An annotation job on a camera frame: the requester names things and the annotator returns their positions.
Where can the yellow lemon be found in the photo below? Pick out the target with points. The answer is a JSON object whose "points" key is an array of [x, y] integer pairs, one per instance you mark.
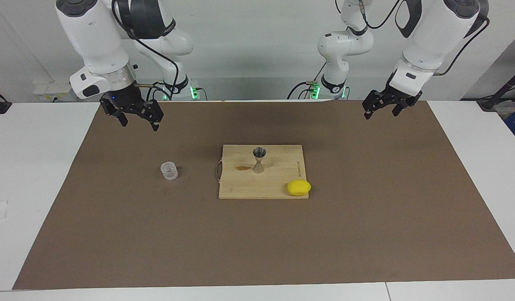
{"points": [[299, 187]]}

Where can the clear plastic cup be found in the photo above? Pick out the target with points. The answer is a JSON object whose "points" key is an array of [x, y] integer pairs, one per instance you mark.
{"points": [[169, 172]]}

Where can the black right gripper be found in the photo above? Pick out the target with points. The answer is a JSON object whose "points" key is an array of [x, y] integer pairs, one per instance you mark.
{"points": [[126, 100]]}

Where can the brown table mat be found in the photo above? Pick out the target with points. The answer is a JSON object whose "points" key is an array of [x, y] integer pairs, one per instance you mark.
{"points": [[157, 234]]}

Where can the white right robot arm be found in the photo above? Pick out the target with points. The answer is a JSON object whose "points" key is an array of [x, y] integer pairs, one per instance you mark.
{"points": [[98, 37]]}

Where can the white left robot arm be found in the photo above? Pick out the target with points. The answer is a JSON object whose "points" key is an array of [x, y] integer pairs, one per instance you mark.
{"points": [[429, 37]]}

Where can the black tripod stand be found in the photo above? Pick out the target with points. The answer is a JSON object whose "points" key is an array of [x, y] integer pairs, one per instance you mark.
{"points": [[489, 102]]}

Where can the metal double jigger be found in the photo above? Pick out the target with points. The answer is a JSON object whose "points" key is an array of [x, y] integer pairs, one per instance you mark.
{"points": [[258, 168]]}

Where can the wooden cutting board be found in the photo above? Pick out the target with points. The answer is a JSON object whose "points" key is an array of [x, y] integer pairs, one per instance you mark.
{"points": [[274, 184]]}

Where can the white wall socket strip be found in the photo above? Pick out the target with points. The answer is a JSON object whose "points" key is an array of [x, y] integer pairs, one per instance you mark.
{"points": [[48, 90]]}

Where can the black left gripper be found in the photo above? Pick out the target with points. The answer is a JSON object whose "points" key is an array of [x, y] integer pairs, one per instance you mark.
{"points": [[404, 98]]}

